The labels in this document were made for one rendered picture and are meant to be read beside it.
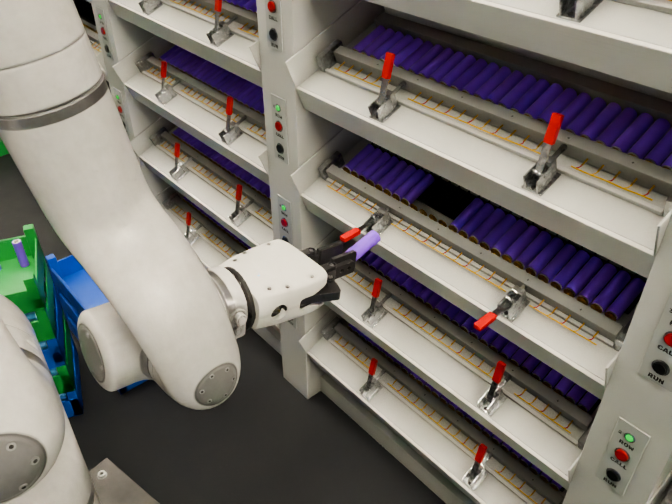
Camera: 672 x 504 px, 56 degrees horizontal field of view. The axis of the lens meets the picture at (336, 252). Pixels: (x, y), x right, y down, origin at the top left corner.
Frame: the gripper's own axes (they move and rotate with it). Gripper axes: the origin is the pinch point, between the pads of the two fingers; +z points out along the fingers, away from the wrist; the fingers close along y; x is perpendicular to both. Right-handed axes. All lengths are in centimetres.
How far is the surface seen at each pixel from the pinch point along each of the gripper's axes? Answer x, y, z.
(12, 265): 38, 79, -19
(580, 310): 3.6, -22.5, 23.5
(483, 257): 3.7, -6.9, 23.2
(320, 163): 3.5, 30.1, 23.2
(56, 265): 47, 88, -7
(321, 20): -21.4, 30.4, 20.8
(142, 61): 3, 98, 23
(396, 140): -10.2, 7.8, 17.0
